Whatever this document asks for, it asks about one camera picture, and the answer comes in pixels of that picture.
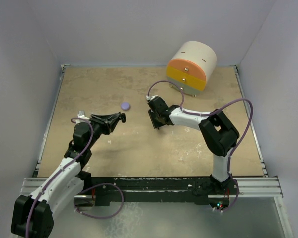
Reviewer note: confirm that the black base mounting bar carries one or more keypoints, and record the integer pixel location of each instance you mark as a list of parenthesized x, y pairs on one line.
[(198, 190)]

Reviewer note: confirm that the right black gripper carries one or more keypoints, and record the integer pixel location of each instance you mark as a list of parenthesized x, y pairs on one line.
[(157, 125)]

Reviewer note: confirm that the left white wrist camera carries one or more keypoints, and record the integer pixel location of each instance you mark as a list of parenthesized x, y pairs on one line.
[(82, 114)]

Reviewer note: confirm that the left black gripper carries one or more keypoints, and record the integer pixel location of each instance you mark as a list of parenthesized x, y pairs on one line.
[(105, 119)]

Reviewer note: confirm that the aluminium frame rail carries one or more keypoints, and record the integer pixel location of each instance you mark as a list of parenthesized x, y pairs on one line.
[(138, 150)]

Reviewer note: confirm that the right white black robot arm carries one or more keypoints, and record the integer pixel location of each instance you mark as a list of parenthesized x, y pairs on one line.
[(218, 132)]

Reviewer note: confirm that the round cream drawer cabinet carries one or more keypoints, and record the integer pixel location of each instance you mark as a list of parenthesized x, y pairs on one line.
[(191, 67)]

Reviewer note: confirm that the black earbud charging case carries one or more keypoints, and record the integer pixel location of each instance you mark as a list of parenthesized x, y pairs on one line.
[(123, 117)]

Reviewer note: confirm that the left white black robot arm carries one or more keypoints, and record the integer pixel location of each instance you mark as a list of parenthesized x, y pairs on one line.
[(34, 215)]

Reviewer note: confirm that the purple earbud charging case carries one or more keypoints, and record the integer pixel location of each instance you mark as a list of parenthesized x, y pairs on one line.
[(125, 106)]

